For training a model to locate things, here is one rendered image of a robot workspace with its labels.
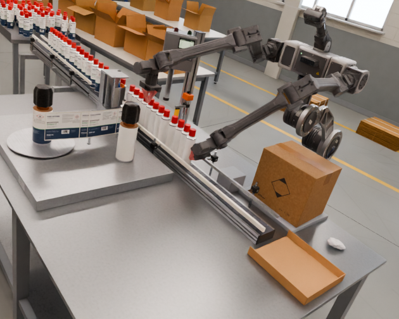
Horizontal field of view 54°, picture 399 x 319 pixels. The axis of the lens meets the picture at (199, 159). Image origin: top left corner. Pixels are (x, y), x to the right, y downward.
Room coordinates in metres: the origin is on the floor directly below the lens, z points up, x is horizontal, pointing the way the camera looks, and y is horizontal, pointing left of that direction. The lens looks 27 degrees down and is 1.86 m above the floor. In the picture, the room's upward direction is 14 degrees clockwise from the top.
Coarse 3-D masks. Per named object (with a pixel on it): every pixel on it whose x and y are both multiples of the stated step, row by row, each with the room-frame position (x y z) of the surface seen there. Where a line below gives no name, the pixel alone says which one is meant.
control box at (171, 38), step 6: (168, 30) 2.07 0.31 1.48; (180, 30) 2.15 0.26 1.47; (168, 36) 2.05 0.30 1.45; (174, 36) 2.05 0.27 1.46; (180, 36) 2.06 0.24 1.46; (186, 36) 2.07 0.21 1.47; (192, 36) 2.08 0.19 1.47; (168, 42) 2.05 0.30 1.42; (174, 42) 2.05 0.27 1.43; (168, 48) 2.05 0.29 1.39; (174, 48) 2.06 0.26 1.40; (192, 60) 2.07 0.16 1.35; (174, 66) 2.06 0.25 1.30; (180, 66) 2.06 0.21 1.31; (186, 66) 2.07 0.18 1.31
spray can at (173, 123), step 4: (172, 116) 1.91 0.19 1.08; (176, 116) 1.92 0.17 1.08; (172, 120) 1.91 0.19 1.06; (176, 120) 1.91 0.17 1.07; (172, 124) 1.90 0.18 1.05; (176, 124) 1.91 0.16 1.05; (168, 128) 1.90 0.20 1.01; (172, 128) 1.89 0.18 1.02; (168, 132) 1.90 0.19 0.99; (172, 132) 1.89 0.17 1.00; (168, 136) 1.90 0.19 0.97; (172, 136) 1.90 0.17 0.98; (168, 140) 1.90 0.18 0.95; (172, 140) 1.90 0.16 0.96; (168, 144) 1.89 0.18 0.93
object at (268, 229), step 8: (144, 136) 2.02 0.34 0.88; (176, 160) 1.83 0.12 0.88; (184, 168) 1.76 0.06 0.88; (192, 176) 1.71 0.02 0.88; (216, 184) 1.68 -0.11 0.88; (224, 192) 1.63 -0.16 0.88; (224, 200) 1.56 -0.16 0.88; (232, 200) 1.58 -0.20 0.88; (232, 208) 1.51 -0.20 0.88; (240, 216) 1.46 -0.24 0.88; (256, 216) 1.49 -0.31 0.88; (248, 224) 1.42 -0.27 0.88; (264, 224) 1.44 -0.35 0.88; (264, 232) 1.38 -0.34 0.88
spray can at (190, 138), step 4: (192, 128) 1.81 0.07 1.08; (192, 132) 1.79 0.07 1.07; (188, 136) 1.80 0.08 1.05; (192, 136) 1.79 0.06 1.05; (188, 140) 1.79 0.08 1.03; (192, 140) 1.79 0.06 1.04; (184, 144) 1.81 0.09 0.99; (188, 144) 1.79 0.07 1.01; (192, 144) 1.79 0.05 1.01; (184, 148) 1.79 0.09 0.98; (188, 148) 1.78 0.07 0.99; (184, 152) 1.79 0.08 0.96; (188, 152) 1.79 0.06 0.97; (184, 156) 1.79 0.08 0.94; (188, 156) 1.79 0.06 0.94; (184, 160) 1.79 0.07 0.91; (188, 160) 1.79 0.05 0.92; (180, 164) 1.80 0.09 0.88; (188, 164) 1.79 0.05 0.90
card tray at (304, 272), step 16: (288, 240) 1.44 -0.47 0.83; (256, 256) 1.25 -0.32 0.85; (272, 256) 1.30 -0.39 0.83; (288, 256) 1.32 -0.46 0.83; (304, 256) 1.35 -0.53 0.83; (320, 256) 1.34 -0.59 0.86; (272, 272) 1.19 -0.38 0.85; (288, 272) 1.23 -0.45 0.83; (304, 272) 1.25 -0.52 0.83; (320, 272) 1.27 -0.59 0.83; (336, 272) 1.28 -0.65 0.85; (288, 288) 1.13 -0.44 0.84; (304, 288) 1.16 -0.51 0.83; (320, 288) 1.18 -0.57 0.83; (304, 304) 1.07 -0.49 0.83
